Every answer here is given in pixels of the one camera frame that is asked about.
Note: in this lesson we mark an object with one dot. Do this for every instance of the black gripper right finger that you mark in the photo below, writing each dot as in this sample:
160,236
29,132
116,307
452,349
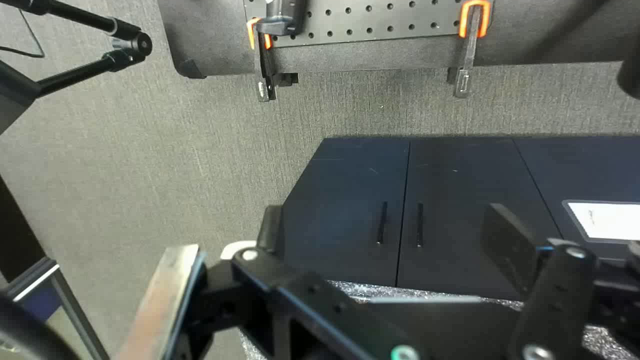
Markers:
552,292

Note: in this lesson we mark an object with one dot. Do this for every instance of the orange and grey clamp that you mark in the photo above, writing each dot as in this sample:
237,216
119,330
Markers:
470,47
267,63

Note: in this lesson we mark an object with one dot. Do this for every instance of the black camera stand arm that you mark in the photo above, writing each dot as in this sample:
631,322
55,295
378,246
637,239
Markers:
81,63

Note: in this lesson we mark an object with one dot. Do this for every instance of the black cabinet with granite top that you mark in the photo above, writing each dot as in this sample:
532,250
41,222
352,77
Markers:
461,186

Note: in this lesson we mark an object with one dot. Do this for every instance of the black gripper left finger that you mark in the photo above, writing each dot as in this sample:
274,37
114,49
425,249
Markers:
320,301

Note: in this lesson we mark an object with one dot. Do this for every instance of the aluminium frame post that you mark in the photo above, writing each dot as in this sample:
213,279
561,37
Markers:
50,292

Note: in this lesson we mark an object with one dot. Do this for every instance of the white paper label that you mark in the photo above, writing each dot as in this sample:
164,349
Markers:
603,220

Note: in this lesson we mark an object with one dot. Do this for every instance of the grey metal bar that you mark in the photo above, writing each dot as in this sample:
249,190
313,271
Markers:
160,303

